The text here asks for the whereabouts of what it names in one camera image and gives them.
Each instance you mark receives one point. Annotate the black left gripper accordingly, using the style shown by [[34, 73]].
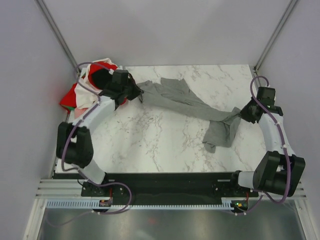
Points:
[[137, 92]]

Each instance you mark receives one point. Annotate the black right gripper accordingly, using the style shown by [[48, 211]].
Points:
[[243, 113]]

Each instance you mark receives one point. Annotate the grey t shirt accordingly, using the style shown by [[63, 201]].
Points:
[[175, 95]]

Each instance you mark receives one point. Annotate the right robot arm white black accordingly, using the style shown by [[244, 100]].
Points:
[[280, 170]]

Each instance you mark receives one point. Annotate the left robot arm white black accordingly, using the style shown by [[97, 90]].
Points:
[[74, 139]]

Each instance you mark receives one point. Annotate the black t shirt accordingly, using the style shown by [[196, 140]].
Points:
[[100, 78]]

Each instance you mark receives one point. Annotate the pink t shirt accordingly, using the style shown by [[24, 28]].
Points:
[[79, 113]]

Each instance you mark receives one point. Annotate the green t shirt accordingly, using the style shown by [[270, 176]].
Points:
[[68, 102]]

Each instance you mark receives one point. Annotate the red t shirt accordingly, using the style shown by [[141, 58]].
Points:
[[107, 64]]

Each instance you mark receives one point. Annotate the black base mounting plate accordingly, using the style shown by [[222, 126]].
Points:
[[169, 189]]

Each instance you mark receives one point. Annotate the right aluminium frame post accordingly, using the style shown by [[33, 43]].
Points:
[[275, 34]]

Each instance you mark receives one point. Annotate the aluminium frame post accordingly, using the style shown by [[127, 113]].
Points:
[[56, 31], [275, 34]]

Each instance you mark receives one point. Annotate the left aluminium frame post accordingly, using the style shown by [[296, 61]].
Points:
[[56, 31]]

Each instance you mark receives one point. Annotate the aluminium extrusion rail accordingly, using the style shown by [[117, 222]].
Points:
[[71, 189]]

